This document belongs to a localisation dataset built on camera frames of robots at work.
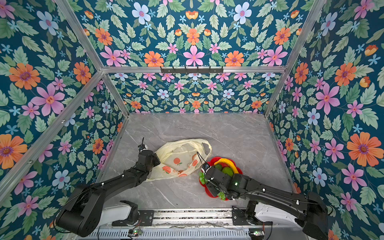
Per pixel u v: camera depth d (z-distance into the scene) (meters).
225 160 0.87
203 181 0.73
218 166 0.86
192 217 0.75
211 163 0.89
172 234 0.70
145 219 0.74
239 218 0.73
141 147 0.80
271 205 0.48
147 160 0.72
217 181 0.56
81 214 0.42
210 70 0.91
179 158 0.96
